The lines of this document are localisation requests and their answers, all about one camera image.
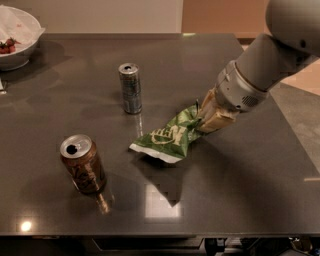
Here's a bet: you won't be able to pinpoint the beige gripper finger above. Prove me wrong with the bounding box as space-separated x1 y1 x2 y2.
199 89 216 119
197 109 238 133

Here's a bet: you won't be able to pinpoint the green jalapeno chip bag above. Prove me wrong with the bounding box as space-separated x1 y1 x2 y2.
129 103 203 164

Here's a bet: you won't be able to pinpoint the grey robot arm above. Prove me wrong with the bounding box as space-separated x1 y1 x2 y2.
197 0 320 133

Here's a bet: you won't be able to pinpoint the silver blue energy drink can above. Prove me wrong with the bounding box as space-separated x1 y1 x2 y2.
118 63 142 114

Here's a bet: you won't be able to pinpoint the orange soda can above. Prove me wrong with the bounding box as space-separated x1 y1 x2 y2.
60 134 106 194

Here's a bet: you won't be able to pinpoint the white bowl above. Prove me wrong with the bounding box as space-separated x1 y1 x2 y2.
0 5 47 72

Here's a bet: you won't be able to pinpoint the white napkin in bowl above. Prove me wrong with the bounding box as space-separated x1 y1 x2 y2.
0 5 45 44

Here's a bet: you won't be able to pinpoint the red strawberries in bowl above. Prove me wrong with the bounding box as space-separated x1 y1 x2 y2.
0 38 19 54

